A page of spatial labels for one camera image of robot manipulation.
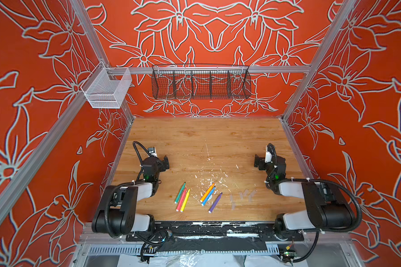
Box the white mesh wall basket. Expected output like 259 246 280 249
81 62 133 109

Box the pink marker pen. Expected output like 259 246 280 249
176 188 188 211

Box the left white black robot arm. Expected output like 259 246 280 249
91 141 169 238

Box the yellow marker pen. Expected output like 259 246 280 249
180 189 190 212

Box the orange marker pen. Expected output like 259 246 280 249
200 183 215 202

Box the green marker pen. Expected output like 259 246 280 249
174 182 186 204

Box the purple marker pen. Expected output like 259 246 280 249
208 192 223 214

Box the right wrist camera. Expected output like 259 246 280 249
265 145 276 163

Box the grey slotted cable duct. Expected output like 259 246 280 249
85 244 280 257

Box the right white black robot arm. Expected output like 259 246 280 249
254 144 362 240

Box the black wire wall basket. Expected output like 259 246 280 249
151 64 252 100

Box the blue marker pen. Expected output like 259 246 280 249
202 187 216 206

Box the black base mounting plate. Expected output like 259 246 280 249
125 221 305 243

